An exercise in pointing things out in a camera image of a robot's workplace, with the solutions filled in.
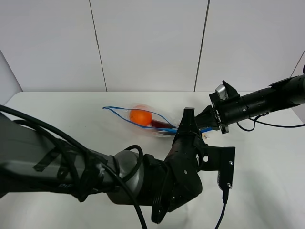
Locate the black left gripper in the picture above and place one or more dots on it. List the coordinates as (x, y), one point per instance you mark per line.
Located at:
(173, 182)

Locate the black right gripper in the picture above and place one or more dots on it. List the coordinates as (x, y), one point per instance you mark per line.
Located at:
(207, 118)

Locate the clear zip bag blue seal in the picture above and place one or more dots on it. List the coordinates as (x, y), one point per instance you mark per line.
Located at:
(123, 114)

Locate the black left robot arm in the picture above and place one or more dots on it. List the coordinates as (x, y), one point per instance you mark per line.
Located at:
(38, 157)

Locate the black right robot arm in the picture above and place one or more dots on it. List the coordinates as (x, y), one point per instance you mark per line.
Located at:
(229, 107)

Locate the dark purple eggplant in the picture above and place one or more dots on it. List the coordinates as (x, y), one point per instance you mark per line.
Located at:
(163, 128)

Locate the orange fruit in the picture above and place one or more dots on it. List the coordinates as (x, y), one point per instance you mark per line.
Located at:
(140, 116)

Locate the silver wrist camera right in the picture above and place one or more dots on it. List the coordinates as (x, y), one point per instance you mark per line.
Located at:
(221, 92)

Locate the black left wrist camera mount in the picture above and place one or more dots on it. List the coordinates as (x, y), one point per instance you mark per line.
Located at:
(220, 159)

